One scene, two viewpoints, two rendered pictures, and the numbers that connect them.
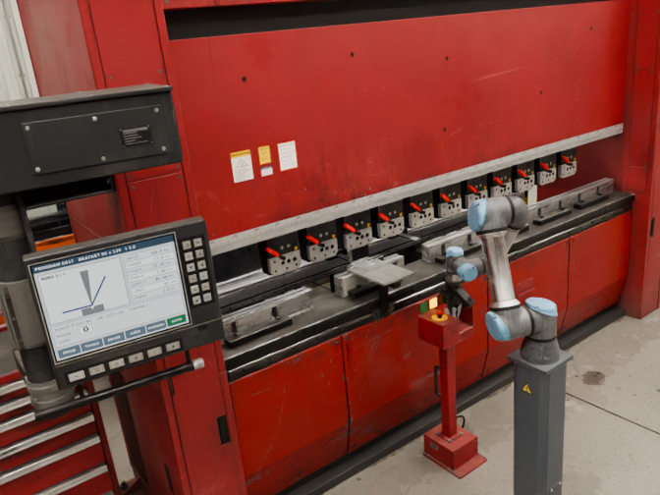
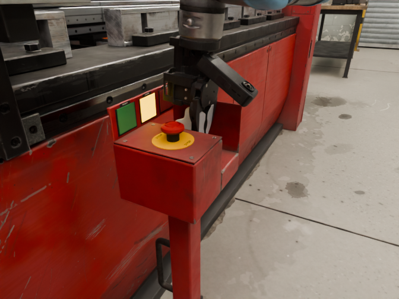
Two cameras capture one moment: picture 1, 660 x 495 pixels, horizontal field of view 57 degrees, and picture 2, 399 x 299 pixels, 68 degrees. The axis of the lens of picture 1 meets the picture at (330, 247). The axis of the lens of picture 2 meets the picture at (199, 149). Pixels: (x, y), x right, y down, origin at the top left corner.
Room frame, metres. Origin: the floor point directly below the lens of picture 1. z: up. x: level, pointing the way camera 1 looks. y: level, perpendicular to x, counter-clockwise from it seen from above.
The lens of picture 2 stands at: (2.05, -0.29, 1.00)
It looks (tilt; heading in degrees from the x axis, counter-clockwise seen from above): 27 degrees down; 332
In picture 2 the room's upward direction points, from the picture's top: straight up
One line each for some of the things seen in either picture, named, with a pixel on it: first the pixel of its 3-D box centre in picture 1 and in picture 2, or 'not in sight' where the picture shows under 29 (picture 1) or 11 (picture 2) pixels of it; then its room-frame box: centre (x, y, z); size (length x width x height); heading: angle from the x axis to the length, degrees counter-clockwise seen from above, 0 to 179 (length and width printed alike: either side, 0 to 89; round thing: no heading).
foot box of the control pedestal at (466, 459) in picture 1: (454, 447); not in sight; (2.49, -0.51, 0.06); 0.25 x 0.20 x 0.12; 35
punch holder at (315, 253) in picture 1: (317, 240); not in sight; (2.56, 0.05, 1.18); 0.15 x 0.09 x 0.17; 124
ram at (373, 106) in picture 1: (452, 101); not in sight; (3.05, -0.67, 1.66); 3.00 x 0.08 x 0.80; 124
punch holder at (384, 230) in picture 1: (386, 218); not in sight; (2.78, -0.28, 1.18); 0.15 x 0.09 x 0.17; 124
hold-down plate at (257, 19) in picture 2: (552, 216); (253, 19); (3.43, -1.33, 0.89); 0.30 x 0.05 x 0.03; 124
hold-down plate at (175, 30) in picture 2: (459, 252); (168, 35); (2.98, -0.67, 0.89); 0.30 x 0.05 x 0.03; 124
